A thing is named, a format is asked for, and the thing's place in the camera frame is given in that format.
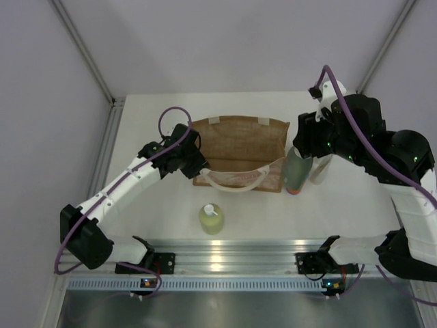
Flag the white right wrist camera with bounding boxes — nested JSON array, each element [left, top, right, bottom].
[[309, 80, 337, 122]]

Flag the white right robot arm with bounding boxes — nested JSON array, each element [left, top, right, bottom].
[[292, 94, 436, 282]]

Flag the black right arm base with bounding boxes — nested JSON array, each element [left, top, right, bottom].
[[295, 251, 360, 275]]

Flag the aluminium mounting rail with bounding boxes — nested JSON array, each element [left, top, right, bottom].
[[54, 238, 427, 291]]

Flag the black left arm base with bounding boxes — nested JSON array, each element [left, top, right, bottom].
[[115, 252, 176, 275]]

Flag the burlap canvas tote bag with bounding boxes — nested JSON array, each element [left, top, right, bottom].
[[193, 115, 290, 193]]

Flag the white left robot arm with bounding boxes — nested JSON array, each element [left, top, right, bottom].
[[59, 124, 208, 273]]

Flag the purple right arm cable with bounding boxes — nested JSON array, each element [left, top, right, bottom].
[[313, 64, 437, 307]]

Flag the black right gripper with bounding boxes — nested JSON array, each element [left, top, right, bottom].
[[294, 106, 366, 169]]

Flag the light green lotion bottle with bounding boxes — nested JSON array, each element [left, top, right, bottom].
[[199, 203, 225, 235]]

